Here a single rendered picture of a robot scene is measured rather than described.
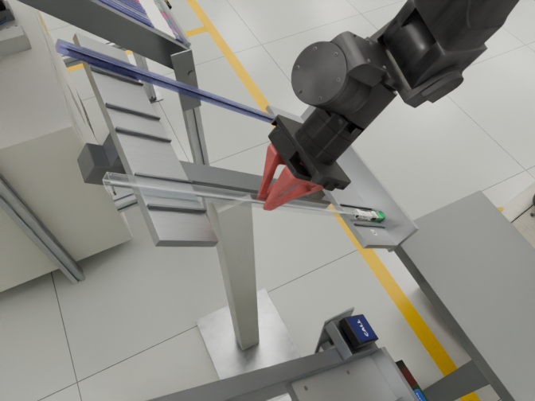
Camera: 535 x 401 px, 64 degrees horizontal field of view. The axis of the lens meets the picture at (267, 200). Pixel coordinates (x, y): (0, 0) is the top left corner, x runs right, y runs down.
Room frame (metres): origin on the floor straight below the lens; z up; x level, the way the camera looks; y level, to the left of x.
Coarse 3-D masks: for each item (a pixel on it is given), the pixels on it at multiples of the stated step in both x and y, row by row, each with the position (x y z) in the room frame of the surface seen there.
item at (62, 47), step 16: (64, 48) 0.42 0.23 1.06; (80, 48) 0.43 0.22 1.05; (96, 64) 0.43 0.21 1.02; (112, 64) 0.44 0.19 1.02; (128, 64) 0.46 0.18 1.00; (144, 80) 0.45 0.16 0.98; (160, 80) 0.46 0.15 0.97; (176, 80) 0.48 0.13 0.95; (192, 96) 0.48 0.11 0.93; (208, 96) 0.49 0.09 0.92; (240, 112) 0.51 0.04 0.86; (256, 112) 0.53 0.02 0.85
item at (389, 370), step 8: (376, 352) 0.16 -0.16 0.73; (384, 352) 0.16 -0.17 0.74; (376, 360) 0.15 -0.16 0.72; (384, 360) 0.15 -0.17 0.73; (392, 360) 0.15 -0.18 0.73; (384, 368) 0.14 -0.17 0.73; (392, 368) 0.14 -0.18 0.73; (384, 376) 0.13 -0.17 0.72; (392, 376) 0.13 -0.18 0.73; (400, 376) 0.13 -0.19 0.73; (392, 384) 0.12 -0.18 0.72; (400, 384) 0.12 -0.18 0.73; (408, 384) 0.12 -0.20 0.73; (400, 392) 0.11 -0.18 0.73; (408, 392) 0.11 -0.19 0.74; (400, 400) 0.10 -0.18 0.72; (408, 400) 0.10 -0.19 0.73; (416, 400) 0.10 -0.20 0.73
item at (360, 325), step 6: (348, 318) 0.19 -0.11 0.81; (354, 318) 0.19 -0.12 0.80; (360, 318) 0.19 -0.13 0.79; (354, 324) 0.18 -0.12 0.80; (360, 324) 0.18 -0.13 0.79; (366, 324) 0.19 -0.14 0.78; (354, 330) 0.17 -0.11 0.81; (360, 330) 0.17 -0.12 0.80; (366, 330) 0.18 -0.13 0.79; (372, 330) 0.18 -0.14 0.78; (360, 336) 0.16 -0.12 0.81; (366, 336) 0.17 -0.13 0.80; (372, 336) 0.17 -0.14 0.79
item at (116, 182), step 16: (112, 176) 0.23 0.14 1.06; (128, 176) 0.24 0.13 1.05; (128, 192) 0.23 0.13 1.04; (144, 192) 0.23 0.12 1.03; (160, 192) 0.24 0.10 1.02; (176, 192) 0.25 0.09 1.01; (192, 192) 0.26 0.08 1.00; (208, 192) 0.27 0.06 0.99; (224, 192) 0.28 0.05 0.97; (240, 192) 0.29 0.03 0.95; (288, 208) 0.31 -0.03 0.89; (304, 208) 0.32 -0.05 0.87; (320, 208) 0.33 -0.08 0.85; (336, 208) 0.35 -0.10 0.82; (352, 208) 0.37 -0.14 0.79
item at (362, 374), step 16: (336, 368) 0.13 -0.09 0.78; (352, 368) 0.13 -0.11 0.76; (368, 368) 0.14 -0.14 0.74; (288, 384) 0.10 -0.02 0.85; (304, 384) 0.10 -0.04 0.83; (320, 384) 0.10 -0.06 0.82; (336, 384) 0.11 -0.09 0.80; (352, 384) 0.11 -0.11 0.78; (368, 384) 0.11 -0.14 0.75; (384, 384) 0.12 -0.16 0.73; (304, 400) 0.08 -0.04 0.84; (320, 400) 0.08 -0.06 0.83; (336, 400) 0.09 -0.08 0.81; (352, 400) 0.09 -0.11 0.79; (368, 400) 0.09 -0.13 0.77; (384, 400) 0.10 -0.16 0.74
